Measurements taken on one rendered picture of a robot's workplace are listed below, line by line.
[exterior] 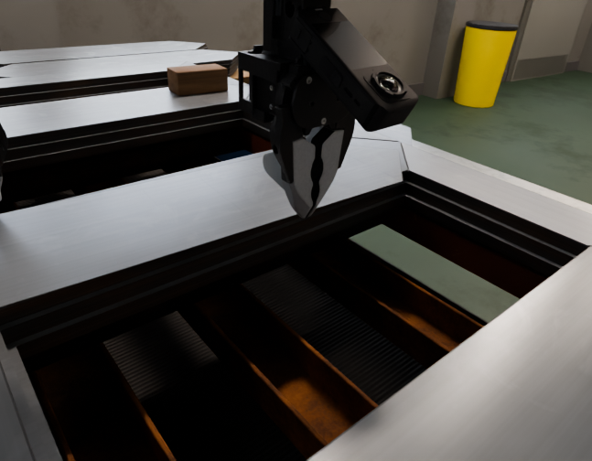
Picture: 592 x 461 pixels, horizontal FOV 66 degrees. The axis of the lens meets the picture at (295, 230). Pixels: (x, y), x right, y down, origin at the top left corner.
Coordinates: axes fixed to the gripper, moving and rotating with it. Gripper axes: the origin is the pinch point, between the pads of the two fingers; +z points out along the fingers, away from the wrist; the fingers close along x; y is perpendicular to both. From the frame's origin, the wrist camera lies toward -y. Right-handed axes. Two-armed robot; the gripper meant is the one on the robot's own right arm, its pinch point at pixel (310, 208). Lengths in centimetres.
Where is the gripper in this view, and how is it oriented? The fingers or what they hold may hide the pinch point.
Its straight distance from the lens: 45.5
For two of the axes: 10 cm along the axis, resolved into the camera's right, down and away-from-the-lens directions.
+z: -0.5, 8.6, 5.1
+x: -7.7, 3.0, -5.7
